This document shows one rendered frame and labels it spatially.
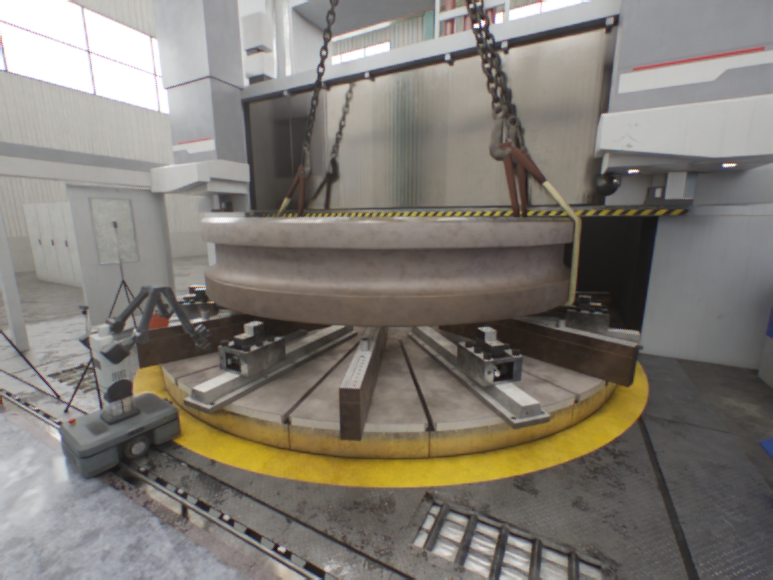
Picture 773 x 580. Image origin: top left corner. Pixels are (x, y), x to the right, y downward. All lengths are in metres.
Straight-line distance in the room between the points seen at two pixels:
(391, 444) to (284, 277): 1.74
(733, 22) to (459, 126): 2.98
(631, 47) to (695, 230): 2.42
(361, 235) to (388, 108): 3.75
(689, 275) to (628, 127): 2.60
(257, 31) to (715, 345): 8.78
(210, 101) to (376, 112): 2.60
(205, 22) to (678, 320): 7.78
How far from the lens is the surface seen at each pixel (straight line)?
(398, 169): 6.09
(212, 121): 6.69
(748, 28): 4.35
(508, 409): 2.88
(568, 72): 5.75
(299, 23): 10.08
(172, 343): 4.24
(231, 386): 3.23
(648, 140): 3.63
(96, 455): 3.31
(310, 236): 3.04
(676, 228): 5.61
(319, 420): 2.78
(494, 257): 3.38
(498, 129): 4.69
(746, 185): 4.75
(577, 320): 4.77
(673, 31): 4.29
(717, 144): 3.69
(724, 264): 5.75
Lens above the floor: 1.74
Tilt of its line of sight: 11 degrees down
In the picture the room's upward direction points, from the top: straight up
